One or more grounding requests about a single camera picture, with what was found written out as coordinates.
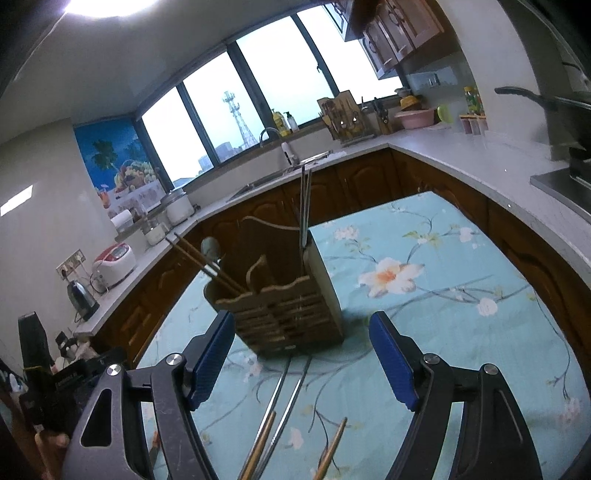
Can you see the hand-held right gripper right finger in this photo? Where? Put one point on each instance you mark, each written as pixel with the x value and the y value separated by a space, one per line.
pixel 392 360

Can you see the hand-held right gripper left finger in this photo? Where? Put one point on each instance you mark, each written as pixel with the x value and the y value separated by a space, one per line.
pixel 212 360

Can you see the steel chopstick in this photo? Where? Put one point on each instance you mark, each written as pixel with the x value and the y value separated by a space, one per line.
pixel 279 392
pixel 309 207
pixel 303 207
pixel 295 397

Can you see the wooden utensil holder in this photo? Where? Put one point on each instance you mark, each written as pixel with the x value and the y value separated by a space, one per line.
pixel 286 314

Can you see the red patterned wooden chopstick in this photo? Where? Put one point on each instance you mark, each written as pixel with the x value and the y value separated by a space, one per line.
pixel 212 263
pixel 258 445
pixel 198 263
pixel 331 447

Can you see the steel spoon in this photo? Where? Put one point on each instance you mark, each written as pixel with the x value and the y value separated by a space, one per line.
pixel 211 249

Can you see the person's left hand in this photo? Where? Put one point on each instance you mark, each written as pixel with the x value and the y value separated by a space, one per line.
pixel 53 445

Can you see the floral light blue tablecloth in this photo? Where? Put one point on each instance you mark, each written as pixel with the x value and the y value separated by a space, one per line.
pixel 438 300

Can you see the black electric kettle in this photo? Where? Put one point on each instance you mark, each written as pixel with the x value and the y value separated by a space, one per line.
pixel 83 300

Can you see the white and red rice cooker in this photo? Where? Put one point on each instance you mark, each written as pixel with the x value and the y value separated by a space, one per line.
pixel 115 265

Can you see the small white electric pot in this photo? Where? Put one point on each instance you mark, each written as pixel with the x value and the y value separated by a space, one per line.
pixel 154 233

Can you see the paper towel roll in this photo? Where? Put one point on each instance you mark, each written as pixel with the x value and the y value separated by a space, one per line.
pixel 122 224

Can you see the wooden lower cabinets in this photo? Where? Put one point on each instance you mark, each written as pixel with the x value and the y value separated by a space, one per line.
pixel 360 175

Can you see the wooden cabinets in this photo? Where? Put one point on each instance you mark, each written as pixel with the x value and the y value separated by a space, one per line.
pixel 360 175
pixel 397 27

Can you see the steel kitchen sink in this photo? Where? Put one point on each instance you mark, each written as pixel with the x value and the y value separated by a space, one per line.
pixel 277 177

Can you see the rectangular ceiling light panel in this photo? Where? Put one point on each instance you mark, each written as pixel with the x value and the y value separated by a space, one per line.
pixel 16 201

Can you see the white kitchen counter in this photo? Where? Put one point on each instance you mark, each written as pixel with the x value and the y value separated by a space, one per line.
pixel 461 157

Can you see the chrome faucet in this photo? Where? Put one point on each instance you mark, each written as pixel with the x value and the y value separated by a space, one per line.
pixel 288 154

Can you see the wooden knife block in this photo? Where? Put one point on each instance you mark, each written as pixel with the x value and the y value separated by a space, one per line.
pixel 382 120

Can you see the lattice tower outside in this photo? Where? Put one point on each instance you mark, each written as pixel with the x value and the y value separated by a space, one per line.
pixel 238 120

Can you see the pink plastic basin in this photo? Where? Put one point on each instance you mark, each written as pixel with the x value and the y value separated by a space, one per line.
pixel 415 119

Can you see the gas stove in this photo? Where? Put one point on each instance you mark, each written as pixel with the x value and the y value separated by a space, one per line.
pixel 563 184

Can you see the yellow detergent bottle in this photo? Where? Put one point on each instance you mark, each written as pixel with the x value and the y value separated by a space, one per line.
pixel 279 123

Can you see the pink spice jar set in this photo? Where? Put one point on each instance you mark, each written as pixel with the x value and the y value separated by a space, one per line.
pixel 473 124

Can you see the white pump soap bottle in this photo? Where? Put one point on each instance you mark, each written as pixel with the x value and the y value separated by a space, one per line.
pixel 292 123

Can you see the green plastic cup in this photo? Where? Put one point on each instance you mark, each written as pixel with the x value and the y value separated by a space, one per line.
pixel 445 114

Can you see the yellow bowl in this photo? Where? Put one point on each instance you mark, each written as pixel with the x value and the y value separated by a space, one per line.
pixel 411 102

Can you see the green lid spice bottle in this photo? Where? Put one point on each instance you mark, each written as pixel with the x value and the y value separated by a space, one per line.
pixel 473 101

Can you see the large kitchen window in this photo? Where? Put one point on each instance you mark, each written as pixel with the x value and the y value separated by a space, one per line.
pixel 277 69

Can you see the black wok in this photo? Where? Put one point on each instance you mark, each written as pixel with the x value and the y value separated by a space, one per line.
pixel 554 104

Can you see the wooden upper cabinets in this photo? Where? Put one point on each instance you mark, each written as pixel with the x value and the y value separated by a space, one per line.
pixel 397 27

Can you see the round ceiling lamp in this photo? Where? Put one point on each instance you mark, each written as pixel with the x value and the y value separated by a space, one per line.
pixel 111 7

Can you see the wall power socket strip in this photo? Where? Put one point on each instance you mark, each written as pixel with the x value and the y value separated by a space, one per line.
pixel 71 264

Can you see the tropical fruit wall poster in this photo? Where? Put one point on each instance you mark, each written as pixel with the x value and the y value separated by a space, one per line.
pixel 120 161

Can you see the white wall socket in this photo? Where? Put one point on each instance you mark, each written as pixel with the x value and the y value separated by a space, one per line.
pixel 433 80

